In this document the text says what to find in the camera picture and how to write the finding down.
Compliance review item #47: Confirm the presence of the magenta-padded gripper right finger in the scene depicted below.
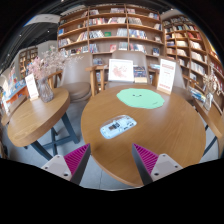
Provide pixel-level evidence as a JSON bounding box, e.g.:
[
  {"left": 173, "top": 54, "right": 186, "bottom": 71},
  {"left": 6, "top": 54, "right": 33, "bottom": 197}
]
[{"left": 131, "top": 143, "right": 184, "bottom": 186}]

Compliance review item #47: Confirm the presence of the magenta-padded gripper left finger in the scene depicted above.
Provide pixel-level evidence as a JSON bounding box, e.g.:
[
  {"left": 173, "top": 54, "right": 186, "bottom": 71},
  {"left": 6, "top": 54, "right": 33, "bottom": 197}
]
[{"left": 41, "top": 143, "right": 92, "bottom": 186}]

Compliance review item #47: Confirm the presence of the transparent computer mouse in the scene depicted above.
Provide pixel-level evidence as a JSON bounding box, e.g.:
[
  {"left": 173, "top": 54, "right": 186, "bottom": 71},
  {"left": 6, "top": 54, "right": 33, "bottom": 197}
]
[{"left": 99, "top": 114, "right": 138, "bottom": 140}]

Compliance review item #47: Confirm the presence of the green smiley mouse pad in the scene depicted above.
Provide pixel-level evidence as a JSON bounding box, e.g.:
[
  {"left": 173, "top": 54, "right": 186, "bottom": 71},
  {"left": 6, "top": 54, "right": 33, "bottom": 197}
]
[{"left": 116, "top": 87, "right": 166, "bottom": 110}]

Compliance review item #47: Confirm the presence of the round wooden side table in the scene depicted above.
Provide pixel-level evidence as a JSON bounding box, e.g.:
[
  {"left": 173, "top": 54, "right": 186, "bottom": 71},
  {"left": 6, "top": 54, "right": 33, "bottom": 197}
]
[
  {"left": 7, "top": 87, "right": 81, "bottom": 161},
  {"left": 194, "top": 98, "right": 224, "bottom": 158}
]

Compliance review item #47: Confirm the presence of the glass vase with dried flowers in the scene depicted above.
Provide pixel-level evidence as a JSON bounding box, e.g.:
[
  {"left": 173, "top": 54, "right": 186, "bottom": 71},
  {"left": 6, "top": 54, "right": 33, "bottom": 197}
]
[
  {"left": 26, "top": 46, "right": 84, "bottom": 104},
  {"left": 202, "top": 63, "right": 223, "bottom": 111}
]

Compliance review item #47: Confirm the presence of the stack of colourful books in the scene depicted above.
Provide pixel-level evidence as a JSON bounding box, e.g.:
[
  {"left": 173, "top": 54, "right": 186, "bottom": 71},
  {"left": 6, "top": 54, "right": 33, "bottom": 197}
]
[{"left": 188, "top": 85, "right": 207, "bottom": 104}]

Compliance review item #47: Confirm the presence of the small white sign card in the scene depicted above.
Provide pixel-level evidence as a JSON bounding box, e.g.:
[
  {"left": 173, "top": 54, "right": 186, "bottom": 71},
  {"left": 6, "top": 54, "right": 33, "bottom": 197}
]
[{"left": 24, "top": 73, "right": 40, "bottom": 102}]

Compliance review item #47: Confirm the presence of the dark book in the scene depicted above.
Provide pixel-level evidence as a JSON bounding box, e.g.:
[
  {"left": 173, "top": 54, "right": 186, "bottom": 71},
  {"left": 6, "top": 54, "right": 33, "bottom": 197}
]
[{"left": 133, "top": 65, "right": 148, "bottom": 84}]

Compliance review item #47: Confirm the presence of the white standing sign card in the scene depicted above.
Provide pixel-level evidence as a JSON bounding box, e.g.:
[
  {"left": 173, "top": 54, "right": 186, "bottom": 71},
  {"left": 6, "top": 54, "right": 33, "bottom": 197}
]
[{"left": 156, "top": 58, "right": 177, "bottom": 96}]

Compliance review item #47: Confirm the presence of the beige armchair with wooden arms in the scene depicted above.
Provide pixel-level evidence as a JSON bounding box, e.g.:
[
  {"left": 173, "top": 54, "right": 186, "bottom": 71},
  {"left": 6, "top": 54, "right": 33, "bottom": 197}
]
[
  {"left": 85, "top": 49, "right": 160, "bottom": 93},
  {"left": 48, "top": 52, "right": 98, "bottom": 103},
  {"left": 165, "top": 58, "right": 196, "bottom": 101}
]

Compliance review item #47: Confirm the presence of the white framed picture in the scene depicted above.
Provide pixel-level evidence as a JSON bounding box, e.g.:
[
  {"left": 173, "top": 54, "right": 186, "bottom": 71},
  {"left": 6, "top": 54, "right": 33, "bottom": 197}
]
[{"left": 107, "top": 58, "right": 135, "bottom": 83}]

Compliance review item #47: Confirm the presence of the distant wooden bookshelf unit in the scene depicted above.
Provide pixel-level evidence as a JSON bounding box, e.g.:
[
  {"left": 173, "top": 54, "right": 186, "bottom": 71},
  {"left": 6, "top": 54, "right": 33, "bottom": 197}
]
[{"left": 18, "top": 45, "right": 39, "bottom": 79}]

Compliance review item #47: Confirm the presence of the angled wooden bookshelf unit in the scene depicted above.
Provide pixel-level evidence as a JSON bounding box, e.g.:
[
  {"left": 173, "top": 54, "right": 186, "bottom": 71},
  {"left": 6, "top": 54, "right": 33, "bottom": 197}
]
[{"left": 161, "top": 13, "right": 224, "bottom": 114}]

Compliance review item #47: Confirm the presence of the wide wooden bookshelf unit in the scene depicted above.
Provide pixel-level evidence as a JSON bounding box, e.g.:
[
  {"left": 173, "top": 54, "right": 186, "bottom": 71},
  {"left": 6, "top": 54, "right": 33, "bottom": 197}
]
[{"left": 57, "top": 3, "right": 166, "bottom": 58}]

